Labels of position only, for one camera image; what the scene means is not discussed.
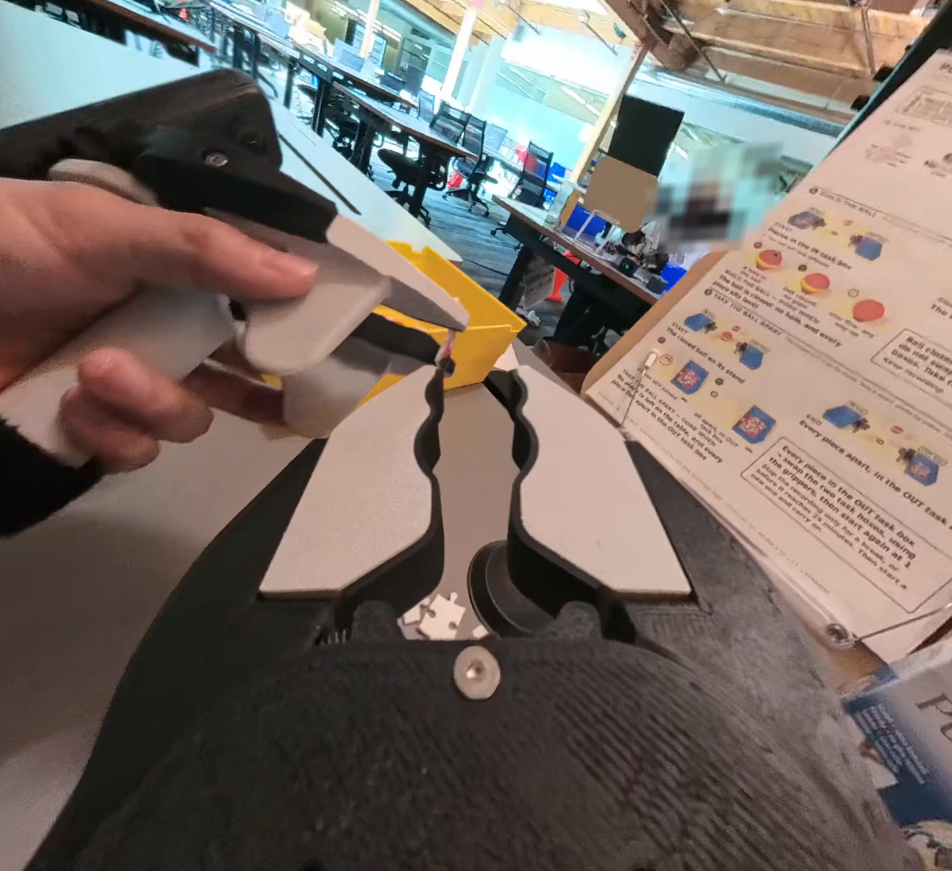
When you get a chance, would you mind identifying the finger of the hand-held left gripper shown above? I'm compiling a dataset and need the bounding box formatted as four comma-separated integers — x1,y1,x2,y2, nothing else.
234,275,456,439
320,217,471,333

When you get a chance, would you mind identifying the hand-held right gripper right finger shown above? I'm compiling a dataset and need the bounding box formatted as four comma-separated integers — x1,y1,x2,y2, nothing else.
506,364,693,606

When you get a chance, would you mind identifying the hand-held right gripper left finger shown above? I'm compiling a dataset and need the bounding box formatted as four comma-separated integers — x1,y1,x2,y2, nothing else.
259,365,447,600

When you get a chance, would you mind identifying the pile of white puzzle pieces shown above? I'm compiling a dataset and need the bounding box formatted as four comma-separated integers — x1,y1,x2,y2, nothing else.
398,592,489,641

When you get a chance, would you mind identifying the black round ball stand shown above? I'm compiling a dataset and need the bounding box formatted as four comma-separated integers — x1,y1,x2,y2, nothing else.
467,542,557,636

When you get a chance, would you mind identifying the blue puzzle box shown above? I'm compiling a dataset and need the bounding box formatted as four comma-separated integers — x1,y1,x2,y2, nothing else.
840,639,952,871

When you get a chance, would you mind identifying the person's left hand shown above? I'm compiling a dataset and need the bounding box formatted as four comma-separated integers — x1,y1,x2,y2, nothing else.
0,178,321,475

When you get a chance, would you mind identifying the black office chair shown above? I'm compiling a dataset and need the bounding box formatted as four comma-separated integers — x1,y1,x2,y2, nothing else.
445,118,498,216
378,101,471,227
512,141,556,209

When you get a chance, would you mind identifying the yellow plastic bin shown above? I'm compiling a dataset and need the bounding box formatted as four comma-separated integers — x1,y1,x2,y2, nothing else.
260,240,528,394

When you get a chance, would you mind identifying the long wooden desk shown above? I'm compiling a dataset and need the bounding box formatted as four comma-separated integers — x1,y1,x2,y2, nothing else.
327,77,478,169

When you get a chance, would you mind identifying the dark wooden desk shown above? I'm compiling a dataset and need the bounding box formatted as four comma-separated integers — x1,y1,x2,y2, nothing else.
0,0,218,56

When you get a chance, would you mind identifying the cluttered wooden desk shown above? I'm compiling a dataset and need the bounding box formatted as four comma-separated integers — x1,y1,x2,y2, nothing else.
491,194,666,350

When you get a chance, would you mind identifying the laminated instruction sheet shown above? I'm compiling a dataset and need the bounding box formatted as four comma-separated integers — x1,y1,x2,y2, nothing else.
584,49,952,664

